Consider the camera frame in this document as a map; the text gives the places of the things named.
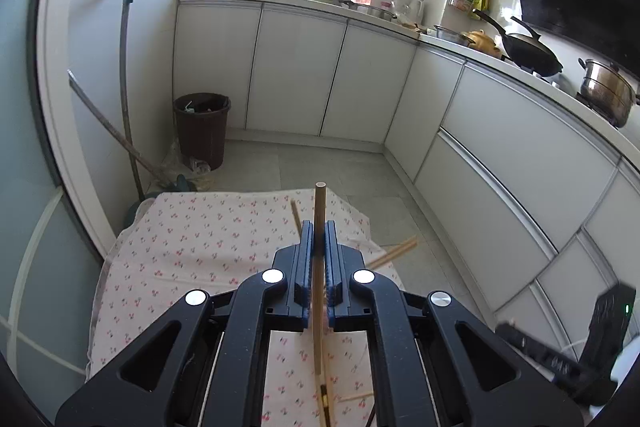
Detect clear plastic bag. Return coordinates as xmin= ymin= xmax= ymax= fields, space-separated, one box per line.
xmin=160 ymin=142 xmax=214 ymax=190

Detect black wok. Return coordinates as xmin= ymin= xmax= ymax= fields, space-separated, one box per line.
xmin=472 ymin=9 xmax=565 ymax=78

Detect brown clay pot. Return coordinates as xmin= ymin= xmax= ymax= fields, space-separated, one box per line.
xmin=460 ymin=29 xmax=504 ymax=58

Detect bare wooden broom handle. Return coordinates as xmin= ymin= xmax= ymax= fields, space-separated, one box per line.
xmin=67 ymin=71 xmax=174 ymax=180

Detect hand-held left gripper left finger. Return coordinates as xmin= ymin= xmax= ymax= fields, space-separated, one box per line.
xmin=55 ymin=219 xmax=317 ymax=427

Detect dark banded wooden chopstick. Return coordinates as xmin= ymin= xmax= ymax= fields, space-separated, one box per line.
xmin=319 ymin=372 xmax=334 ymax=427

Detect steel basin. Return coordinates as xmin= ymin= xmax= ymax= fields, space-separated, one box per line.
xmin=349 ymin=2 xmax=397 ymax=20

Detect white kitchen base cabinets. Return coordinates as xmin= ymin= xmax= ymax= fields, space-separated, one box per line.
xmin=172 ymin=0 xmax=640 ymax=350

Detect dark brown trash bin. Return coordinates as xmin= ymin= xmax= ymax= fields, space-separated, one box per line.
xmin=173 ymin=93 xmax=232 ymax=172

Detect steel saucepan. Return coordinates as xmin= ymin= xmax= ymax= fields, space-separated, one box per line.
xmin=433 ymin=25 xmax=473 ymax=46

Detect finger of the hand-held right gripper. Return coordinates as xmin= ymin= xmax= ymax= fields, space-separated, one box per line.
xmin=495 ymin=319 xmax=619 ymax=406

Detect steel cooking pot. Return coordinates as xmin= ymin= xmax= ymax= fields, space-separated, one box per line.
xmin=578 ymin=58 xmax=640 ymax=129

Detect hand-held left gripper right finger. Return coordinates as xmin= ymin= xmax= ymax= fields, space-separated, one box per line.
xmin=324 ymin=219 xmax=584 ymax=427

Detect cherry print tablecloth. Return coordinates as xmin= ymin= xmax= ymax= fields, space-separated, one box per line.
xmin=85 ymin=189 xmax=407 ymax=427

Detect frosted glass sliding door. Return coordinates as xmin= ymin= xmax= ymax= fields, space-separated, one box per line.
xmin=0 ymin=0 xmax=127 ymax=380

